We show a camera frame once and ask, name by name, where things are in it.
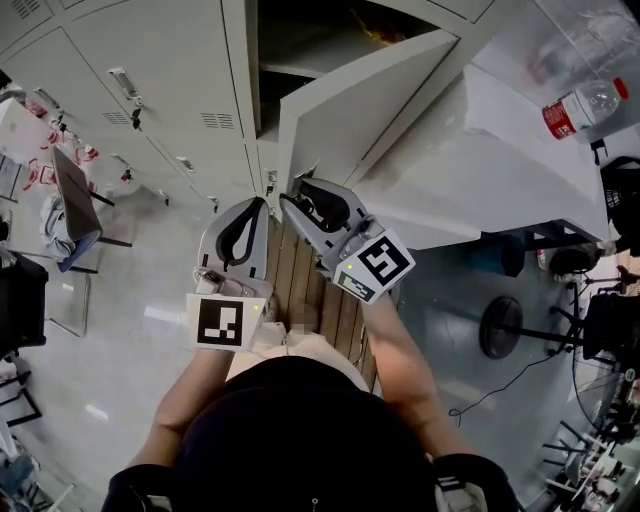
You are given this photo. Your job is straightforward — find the dark blue bin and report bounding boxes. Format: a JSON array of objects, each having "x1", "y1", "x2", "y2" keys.
[{"x1": 499, "y1": 231, "x2": 524, "y2": 279}]

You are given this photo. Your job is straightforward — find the person's left shoe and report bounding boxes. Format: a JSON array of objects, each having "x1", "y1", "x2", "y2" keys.
[{"x1": 260, "y1": 294, "x2": 282, "y2": 327}]

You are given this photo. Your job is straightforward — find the black office chair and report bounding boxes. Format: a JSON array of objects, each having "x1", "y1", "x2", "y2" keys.
[{"x1": 549, "y1": 277, "x2": 640, "y2": 362}]

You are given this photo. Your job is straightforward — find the black floor cable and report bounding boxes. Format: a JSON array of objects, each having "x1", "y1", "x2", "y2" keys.
[{"x1": 446, "y1": 353, "x2": 557, "y2": 427}]

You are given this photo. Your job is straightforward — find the black draped garment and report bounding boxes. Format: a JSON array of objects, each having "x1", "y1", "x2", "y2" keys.
[{"x1": 0, "y1": 254, "x2": 50, "y2": 362}]

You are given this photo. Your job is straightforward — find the yellow crumpled wrapper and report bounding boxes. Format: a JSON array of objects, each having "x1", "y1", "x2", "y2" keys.
[{"x1": 349, "y1": 6, "x2": 402, "y2": 48}]

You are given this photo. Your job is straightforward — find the person's beige trousers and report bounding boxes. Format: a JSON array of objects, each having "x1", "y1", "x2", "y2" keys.
[{"x1": 224, "y1": 322, "x2": 372, "y2": 394}]

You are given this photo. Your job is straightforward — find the grey crumpled cloth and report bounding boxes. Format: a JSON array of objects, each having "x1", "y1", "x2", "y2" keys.
[{"x1": 38, "y1": 193, "x2": 81, "y2": 262}]

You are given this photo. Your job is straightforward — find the person's dark shirt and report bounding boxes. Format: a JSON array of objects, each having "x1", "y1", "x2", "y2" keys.
[{"x1": 102, "y1": 354, "x2": 524, "y2": 512}]

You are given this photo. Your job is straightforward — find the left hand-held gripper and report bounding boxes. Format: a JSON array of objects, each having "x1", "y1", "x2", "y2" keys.
[{"x1": 185, "y1": 195, "x2": 276, "y2": 354}]

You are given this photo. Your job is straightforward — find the black metal chair frame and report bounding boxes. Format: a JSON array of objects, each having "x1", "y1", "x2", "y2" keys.
[{"x1": 0, "y1": 368, "x2": 44, "y2": 427}]

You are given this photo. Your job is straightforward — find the black standing fan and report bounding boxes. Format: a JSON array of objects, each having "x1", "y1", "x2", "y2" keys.
[{"x1": 478, "y1": 294, "x2": 640, "y2": 447}]

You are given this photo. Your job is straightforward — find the grey chair with blue seat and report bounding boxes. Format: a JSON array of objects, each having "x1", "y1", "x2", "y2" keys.
[{"x1": 47, "y1": 144, "x2": 134, "y2": 340}]

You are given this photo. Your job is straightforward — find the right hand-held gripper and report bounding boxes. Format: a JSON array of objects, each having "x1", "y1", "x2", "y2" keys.
[{"x1": 279, "y1": 178, "x2": 418, "y2": 306}]

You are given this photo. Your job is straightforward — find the black metal frame desk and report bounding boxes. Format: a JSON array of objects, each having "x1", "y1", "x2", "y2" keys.
[{"x1": 541, "y1": 418, "x2": 640, "y2": 512}]

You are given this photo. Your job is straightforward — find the dark grey bag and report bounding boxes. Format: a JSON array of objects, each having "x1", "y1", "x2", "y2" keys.
[{"x1": 549, "y1": 246, "x2": 599, "y2": 276}]

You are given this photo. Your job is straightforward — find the clear glass board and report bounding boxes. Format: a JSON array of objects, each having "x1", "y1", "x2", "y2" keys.
[{"x1": 519, "y1": 0, "x2": 640, "y2": 147}]

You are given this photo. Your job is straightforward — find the wooden plank platform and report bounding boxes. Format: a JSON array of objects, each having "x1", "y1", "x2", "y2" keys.
[{"x1": 264, "y1": 217, "x2": 399, "y2": 397}]

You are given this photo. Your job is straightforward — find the person's left forearm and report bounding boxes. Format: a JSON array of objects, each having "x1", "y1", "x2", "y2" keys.
[{"x1": 153, "y1": 347, "x2": 236, "y2": 434}]

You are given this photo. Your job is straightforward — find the person's right forearm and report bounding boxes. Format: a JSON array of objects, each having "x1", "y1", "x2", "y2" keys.
[{"x1": 359, "y1": 292, "x2": 441, "y2": 416}]

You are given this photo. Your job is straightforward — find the grey metal locker cabinet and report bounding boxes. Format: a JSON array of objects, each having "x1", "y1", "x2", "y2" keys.
[{"x1": 0, "y1": 0, "x2": 504, "y2": 219}]

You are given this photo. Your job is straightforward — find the cluster of red label bottles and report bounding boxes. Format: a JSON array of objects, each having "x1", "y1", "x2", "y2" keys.
[{"x1": 22, "y1": 97, "x2": 101, "y2": 194}]

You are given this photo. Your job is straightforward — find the white table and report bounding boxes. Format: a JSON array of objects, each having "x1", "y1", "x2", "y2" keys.
[{"x1": 349, "y1": 64, "x2": 612, "y2": 252}]

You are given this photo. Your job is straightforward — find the clear red label bottle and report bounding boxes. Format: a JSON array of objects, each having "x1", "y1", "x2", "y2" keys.
[{"x1": 541, "y1": 76, "x2": 631, "y2": 146}]

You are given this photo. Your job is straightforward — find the grey shoulder strap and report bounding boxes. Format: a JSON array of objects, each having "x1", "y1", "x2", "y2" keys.
[{"x1": 433, "y1": 473, "x2": 490, "y2": 512}]

